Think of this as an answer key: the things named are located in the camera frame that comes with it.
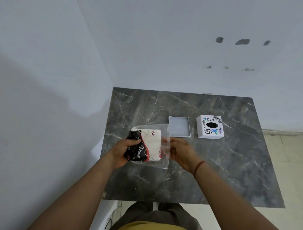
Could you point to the person's left hand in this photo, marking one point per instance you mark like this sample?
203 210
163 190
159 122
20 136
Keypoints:
118 154

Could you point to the person's right hand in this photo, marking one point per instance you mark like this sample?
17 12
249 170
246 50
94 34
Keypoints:
183 155

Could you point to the person's left thumb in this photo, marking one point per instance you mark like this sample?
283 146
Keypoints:
131 142

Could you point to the person's right thumb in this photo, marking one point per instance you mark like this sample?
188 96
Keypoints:
178 141

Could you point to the printed plastic tissue packet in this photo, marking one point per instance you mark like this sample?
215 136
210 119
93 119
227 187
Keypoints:
151 144

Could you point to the person's right forearm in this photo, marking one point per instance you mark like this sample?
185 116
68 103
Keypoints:
227 201

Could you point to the person's left forearm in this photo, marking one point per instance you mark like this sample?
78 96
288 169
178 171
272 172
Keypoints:
78 196

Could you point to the white open box lid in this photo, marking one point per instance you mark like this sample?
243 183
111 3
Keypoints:
179 126

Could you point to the white box with stickers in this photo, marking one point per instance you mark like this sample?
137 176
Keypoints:
210 126

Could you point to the dark grey trousers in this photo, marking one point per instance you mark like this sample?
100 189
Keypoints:
153 212

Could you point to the yellow shirt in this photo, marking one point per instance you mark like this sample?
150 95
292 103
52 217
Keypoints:
151 226

